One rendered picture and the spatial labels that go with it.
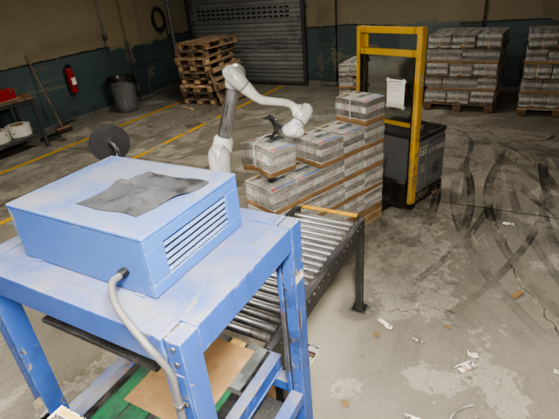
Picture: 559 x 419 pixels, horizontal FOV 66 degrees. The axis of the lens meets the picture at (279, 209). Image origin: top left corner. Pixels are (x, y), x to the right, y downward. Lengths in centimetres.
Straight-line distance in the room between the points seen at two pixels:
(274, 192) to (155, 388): 190
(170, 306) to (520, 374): 250
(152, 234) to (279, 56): 1015
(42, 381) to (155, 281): 94
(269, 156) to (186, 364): 235
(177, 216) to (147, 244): 13
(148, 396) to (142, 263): 95
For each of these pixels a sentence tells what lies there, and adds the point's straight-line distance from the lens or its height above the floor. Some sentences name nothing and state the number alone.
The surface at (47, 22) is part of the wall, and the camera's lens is 1002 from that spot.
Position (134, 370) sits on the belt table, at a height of 80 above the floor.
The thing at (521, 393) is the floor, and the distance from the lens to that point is 319.
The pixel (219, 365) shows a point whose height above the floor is 80.
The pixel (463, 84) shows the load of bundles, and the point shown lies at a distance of 839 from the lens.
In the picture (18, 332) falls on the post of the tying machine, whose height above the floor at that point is 124.
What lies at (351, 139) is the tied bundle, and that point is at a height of 99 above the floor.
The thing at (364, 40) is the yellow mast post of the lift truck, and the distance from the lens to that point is 478.
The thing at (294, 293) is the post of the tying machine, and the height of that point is 126.
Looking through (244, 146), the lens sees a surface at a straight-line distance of 354.
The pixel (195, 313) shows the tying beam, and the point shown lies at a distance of 120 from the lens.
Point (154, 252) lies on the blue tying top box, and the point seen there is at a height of 169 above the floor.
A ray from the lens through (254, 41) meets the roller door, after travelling 1150.
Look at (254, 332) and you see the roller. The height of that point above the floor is 80.
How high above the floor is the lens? 231
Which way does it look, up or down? 28 degrees down
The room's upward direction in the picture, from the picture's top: 5 degrees counter-clockwise
